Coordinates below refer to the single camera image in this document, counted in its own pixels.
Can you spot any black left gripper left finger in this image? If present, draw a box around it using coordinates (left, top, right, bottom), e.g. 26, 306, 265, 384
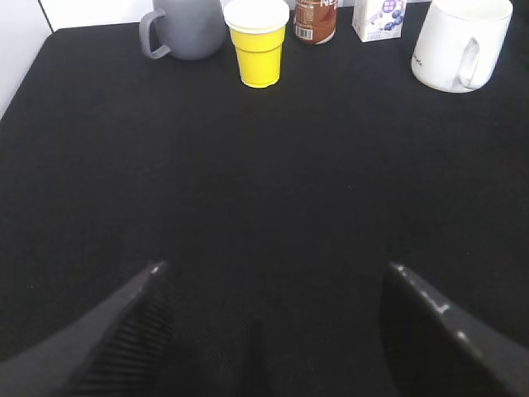
1, 261, 172, 396

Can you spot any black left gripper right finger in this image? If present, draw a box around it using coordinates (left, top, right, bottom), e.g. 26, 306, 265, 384
379, 263, 528, 396

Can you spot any yellow paper cup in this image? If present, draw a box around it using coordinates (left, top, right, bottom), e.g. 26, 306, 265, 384
223, 0, 289, 88

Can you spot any black table cloth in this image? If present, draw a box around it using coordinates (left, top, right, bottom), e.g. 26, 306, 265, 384
1, 1, 528, 396

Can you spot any white ceramic mug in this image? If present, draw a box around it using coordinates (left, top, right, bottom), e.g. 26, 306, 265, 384
411, 1, 513, 93

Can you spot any white purple milk carton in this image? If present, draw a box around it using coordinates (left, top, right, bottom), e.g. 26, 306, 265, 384
351, 0, 407, 42

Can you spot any brown Nescafe bottle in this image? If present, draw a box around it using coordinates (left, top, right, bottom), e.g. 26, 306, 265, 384
293, 0, 338, 45

